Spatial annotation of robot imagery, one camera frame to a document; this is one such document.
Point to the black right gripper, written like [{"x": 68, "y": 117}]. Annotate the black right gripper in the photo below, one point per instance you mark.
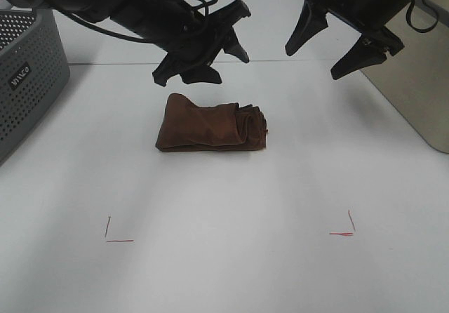
[{"x": 368, "y": 17}]

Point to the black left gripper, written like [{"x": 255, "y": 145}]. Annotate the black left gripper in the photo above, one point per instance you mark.
[{"x": 192, "y": 57}]

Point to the brown towel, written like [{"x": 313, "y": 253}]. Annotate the brown towel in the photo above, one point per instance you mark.
[{"x": 229, "y": 127}]

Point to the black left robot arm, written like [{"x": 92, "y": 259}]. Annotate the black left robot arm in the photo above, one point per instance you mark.
[{"x": 189, "y": 33}]

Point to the grey perforated plastic basket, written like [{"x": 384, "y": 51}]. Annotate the grey perforated plastic basket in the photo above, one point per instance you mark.
[{"x": 34, "y": 71}]

